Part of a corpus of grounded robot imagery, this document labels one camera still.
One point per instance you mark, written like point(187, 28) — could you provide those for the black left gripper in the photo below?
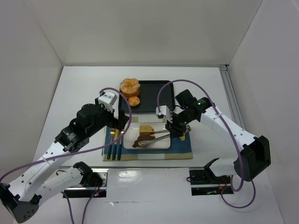
point(120, 117)

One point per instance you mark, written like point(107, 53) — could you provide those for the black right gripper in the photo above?
point(174, 127)

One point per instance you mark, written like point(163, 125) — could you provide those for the tan sliced bread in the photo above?
point(146, 129)

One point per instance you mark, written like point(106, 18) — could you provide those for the dark brown bread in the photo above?
point(142, 137)

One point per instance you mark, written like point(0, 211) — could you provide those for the metal tongs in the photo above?
point(162, 140)

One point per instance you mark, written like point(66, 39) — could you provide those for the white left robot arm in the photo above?
point(23, 196)

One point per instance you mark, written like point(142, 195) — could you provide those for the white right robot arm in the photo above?
point(253, 153)

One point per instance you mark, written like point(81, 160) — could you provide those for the large orange flower bread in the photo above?
point(130, 87)

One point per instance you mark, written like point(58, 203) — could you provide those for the white rectangular plate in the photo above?
point(133, 133)

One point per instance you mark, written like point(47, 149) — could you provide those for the blue beige placemat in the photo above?
point(178, 150)

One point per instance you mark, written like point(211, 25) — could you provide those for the small round orange bun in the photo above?
point(134, 101)

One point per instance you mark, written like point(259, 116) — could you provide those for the gold spoon green handle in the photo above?
point(119, 152)

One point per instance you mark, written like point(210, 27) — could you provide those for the gold knife green handle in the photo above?
point(115, 144)

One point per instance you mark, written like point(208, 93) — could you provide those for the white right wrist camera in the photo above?
point(164, 112)

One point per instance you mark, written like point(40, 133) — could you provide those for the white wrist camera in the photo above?
point(164, 112)
point(108, 99)

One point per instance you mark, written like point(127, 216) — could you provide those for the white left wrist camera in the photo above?
point(108, 99)

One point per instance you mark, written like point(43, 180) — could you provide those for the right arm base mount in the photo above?
point(205, 183)

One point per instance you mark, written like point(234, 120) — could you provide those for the aluminium frame rail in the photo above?
point(231, 96)

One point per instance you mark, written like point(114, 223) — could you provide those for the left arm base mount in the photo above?
point(94, 182)

